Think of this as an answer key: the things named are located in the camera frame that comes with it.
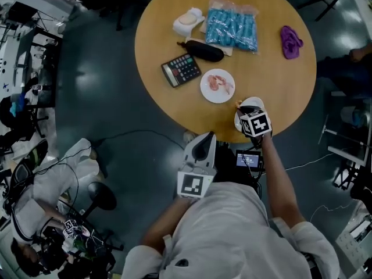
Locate pink curled shrimp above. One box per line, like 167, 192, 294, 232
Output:
206, 74, 222, 92

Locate person's white shirt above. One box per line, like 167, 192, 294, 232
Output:
121, 181, 341, 279

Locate white shallow dish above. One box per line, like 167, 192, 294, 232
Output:
234, 96, 266, 134

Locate white round plate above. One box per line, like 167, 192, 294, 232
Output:
199, 68, 236, 104

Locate purple cloth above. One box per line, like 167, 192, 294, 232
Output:
280, 25, 304, 60

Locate black floor cable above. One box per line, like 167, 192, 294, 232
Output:
94, 129, 187, 156

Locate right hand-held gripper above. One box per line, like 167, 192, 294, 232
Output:
235, 104, 274, 150

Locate black glasses case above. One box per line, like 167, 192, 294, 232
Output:
177, 40, 225, 63

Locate black round stool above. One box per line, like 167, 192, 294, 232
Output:
78, 181, 118, 219

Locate clear bag of blue items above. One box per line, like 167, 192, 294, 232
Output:
203, 0, 260, 55

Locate white wrapped beige round item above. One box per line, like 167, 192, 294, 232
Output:
172, 6, 206, 38

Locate black device with screen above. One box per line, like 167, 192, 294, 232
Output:
234, 149, 264, 173

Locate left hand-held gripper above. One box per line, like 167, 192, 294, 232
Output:
177, 131, 217, 200

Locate white floor cable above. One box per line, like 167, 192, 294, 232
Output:
284, 152, 335, 171

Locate person's left forearm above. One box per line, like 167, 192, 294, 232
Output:
140, 196, 199, 251

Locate person's right forearm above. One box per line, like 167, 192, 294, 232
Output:
260, 134, 306, 225

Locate black calculator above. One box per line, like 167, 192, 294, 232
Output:
160, 53, 202, 89

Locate pink long shrimp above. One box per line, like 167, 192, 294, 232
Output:
219, 77, 235, 95

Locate cluttered black desk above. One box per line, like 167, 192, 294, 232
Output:
13, 1, 63, 109

